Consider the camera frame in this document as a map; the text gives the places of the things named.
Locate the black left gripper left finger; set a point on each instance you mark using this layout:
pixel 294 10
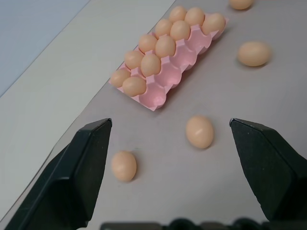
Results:
pixel 72 182

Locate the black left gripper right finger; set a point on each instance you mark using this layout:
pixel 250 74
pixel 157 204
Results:
pixel 271 167

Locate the pink egg tray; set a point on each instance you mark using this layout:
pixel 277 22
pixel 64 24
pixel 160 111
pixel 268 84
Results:
pixel 172 64

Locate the beige egg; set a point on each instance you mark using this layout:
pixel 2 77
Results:
pixel 133 59
pixel 165 46
pixel 150 64
pixel 240 3
pixel 180 30
pixel 199 131
pixel 214 23
pixel 133 86
pixel 253 53
pixel 194 15
pixel 118 77
pixel 123 165
pixel 177 13
pixel 147 42
pixel 163 27

